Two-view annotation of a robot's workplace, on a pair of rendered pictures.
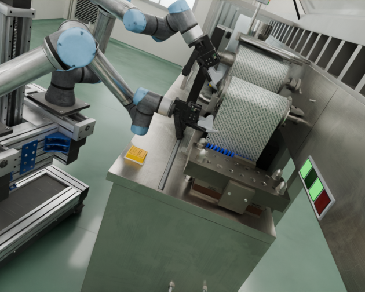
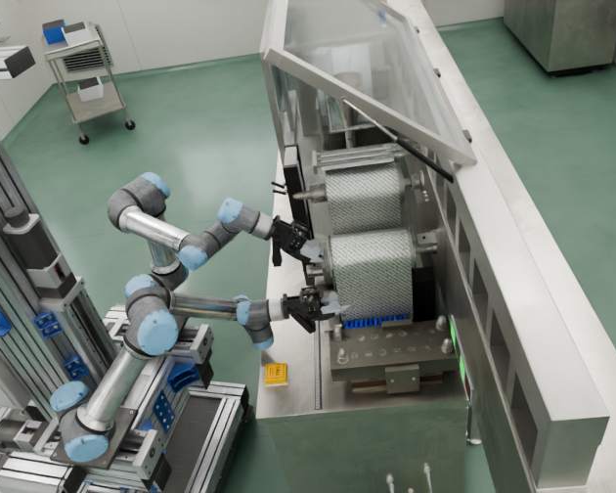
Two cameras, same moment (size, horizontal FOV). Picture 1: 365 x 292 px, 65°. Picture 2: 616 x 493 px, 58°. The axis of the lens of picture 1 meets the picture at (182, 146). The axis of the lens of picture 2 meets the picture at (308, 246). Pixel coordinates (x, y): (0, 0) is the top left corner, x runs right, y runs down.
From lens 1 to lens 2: 89 cm
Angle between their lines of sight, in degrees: 13
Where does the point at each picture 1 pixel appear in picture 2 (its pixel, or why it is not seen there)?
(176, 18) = (234, 225)
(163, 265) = (368, 468)
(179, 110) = (294, 307)
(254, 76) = (362, 205)
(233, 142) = (374, 307)
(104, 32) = not seen: hidden behind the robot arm
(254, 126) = (386, 283)
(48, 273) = not seen: outside the picture
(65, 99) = not seen: hidden behind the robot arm
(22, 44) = (90, 315)
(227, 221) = (406, 408)
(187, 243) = (379, 441)
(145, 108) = (257, 325)
